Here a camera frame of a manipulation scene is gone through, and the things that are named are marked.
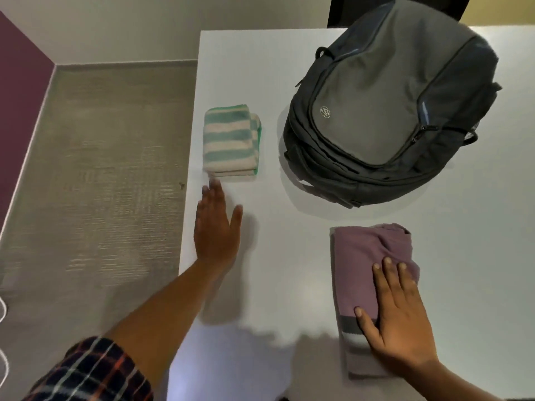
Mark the person's left hand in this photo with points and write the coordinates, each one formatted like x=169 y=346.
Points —
x=215 y=233

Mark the person's right hand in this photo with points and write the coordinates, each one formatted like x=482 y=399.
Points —
x=399 y=321

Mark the purple striped t-shirt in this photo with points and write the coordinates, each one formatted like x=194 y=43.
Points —
x=363 y=283

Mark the green white striped towel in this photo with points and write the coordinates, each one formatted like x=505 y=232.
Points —
x=230 y=141

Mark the grey backpack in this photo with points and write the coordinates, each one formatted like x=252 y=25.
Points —
x=388 y=104

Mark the black mesh-back chair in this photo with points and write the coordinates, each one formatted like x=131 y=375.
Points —
x=363 y=10

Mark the person's left forearm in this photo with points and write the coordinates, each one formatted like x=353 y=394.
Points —
x=159 y=321

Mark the person's right forearm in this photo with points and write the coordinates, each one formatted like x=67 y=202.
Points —
x=459 y=384

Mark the white table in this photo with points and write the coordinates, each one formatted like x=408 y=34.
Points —
x=459 y=246

